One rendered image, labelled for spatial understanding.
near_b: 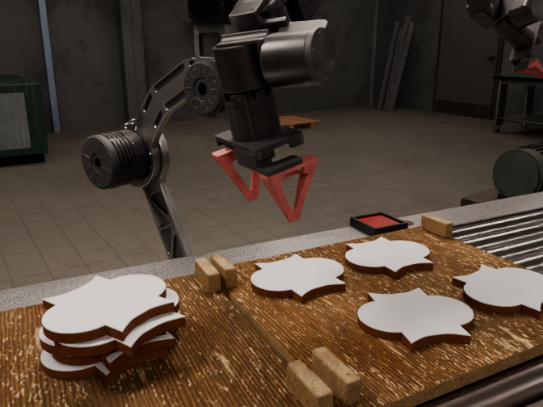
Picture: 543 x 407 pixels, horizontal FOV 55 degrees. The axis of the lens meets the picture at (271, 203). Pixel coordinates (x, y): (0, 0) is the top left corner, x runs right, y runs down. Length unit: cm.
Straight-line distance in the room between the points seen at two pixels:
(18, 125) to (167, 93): 455
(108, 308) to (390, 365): 29
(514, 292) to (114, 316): 48
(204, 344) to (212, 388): 8
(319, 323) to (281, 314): 5
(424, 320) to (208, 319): 25
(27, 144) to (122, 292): 561
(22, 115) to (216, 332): 560
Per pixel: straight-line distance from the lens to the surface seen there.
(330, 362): 51
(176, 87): 162
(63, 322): 54
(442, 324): 62
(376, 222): 98
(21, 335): 66
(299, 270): 72
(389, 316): 62
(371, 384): 53
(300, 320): 62
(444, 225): 90
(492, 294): 71
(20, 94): 610
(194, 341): 59
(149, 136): 175
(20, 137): 615
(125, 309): 54
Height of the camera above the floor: 124
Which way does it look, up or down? 17 degrees down
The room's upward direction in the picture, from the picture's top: straight up
